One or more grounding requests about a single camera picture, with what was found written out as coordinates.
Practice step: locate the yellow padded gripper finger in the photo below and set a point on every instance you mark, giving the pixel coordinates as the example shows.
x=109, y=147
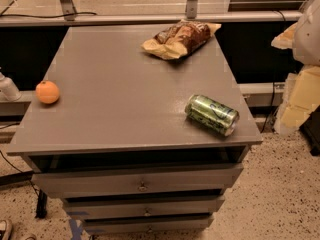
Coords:
x=285, y=39
x=300, y=98

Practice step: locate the green soda can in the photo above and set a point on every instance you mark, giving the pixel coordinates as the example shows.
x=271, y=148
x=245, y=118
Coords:
x=219, y=117

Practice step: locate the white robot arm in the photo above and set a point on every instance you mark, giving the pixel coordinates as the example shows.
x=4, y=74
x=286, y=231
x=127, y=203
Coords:
x=306, y=42

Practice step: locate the brown chip bag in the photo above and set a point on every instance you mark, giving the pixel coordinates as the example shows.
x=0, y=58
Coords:
x=180, y=39

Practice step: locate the orange fruit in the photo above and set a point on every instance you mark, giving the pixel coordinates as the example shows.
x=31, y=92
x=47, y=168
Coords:
x=47, y=92

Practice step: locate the white pipe at left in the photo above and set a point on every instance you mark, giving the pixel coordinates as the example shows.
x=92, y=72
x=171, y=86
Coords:
x=8, y=88

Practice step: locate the white sneaker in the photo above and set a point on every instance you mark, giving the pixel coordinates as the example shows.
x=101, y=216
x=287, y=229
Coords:
x=5, y=229

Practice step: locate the grey metal frame rail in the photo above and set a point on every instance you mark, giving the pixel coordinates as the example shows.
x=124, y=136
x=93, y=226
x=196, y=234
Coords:
x=104, y=12

